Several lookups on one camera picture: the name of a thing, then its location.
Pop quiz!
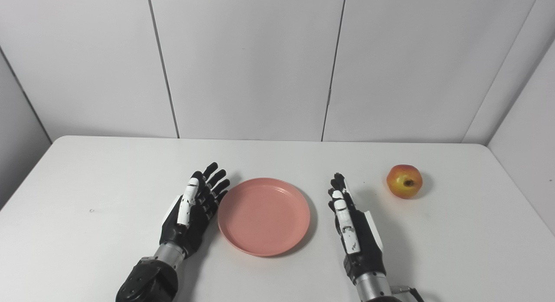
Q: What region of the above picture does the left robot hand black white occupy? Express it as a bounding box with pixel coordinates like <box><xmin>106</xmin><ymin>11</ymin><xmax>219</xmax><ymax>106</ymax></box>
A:
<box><xmin>159</xmin><ymin>162</ymin><xmax>231</xmax><ymax>259</ymax></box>

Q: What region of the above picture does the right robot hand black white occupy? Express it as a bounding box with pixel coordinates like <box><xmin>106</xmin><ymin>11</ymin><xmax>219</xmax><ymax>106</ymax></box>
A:
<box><xmin>328</xmin><ymin>173</ymin><xmax>387</xmax><ymax>285</ymax></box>

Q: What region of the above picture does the pink round plate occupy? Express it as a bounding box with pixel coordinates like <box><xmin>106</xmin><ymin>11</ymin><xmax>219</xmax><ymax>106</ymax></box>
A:
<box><xmin>218</xmin><ymin>177</ymin><xmax>311</xmax><ymax>257</ymax></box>

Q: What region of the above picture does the red yellow apple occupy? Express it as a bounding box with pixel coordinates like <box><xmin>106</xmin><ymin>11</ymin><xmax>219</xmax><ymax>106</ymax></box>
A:
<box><xmin>386</xmin><ymin>164</ymin><xmax>423</xmax><ymax>199</ymax></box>

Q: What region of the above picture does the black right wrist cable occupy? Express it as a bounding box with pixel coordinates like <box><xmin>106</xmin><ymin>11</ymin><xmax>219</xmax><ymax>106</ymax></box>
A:
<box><xmin>389</xmin><ymin>286</ymin><xmax>428</xmax><ymax>302</ymax></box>

